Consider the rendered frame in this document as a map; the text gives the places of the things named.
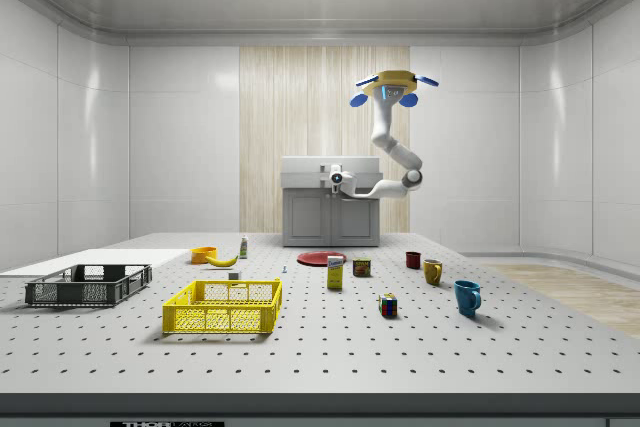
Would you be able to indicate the banana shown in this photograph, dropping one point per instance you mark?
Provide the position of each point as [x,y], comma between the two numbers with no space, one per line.
[222,262]

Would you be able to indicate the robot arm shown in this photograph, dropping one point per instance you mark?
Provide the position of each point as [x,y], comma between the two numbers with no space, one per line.
[385,117]

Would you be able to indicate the dark grey basket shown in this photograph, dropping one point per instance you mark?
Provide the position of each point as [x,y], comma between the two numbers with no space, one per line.
[70,293]

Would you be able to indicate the small white bottle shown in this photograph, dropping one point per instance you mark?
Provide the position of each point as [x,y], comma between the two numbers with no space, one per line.
[243,248]

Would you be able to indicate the yellow mug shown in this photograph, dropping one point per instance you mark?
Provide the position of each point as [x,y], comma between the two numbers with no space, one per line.
[431,273]

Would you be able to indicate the white drawer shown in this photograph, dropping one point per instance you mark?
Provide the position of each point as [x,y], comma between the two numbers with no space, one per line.
[300,165]

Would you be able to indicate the red plate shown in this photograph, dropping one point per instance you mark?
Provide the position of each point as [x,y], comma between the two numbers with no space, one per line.
[315,259]

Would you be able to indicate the white board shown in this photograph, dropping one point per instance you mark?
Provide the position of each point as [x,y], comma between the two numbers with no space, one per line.
[100,259]

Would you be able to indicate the white and yellow box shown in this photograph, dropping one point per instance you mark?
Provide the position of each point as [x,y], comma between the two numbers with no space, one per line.
[335,274]

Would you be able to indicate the blue mug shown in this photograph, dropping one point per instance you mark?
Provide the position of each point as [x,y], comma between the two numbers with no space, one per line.
[466,299]

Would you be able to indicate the white cabinet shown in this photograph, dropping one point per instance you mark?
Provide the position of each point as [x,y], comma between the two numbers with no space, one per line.
[310,217]

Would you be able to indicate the red mug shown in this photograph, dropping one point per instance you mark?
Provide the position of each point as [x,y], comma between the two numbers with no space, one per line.
[412,260]

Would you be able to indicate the drone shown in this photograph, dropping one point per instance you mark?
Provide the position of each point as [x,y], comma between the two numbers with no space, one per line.
[395,79]

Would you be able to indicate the puzzle cube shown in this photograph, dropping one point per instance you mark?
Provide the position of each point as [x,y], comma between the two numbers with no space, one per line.
[388,306]

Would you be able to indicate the yellow basket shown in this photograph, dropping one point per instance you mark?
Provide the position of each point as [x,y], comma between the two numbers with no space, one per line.
[215,319]

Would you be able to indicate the yellow bowl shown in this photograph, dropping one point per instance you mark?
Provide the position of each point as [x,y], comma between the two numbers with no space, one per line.
[200,254]

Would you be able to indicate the grey cube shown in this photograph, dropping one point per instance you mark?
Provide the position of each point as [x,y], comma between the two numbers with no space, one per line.
[234,276]

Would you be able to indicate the flat-sided can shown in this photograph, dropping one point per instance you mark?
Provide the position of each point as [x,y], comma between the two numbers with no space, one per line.
[361,268]

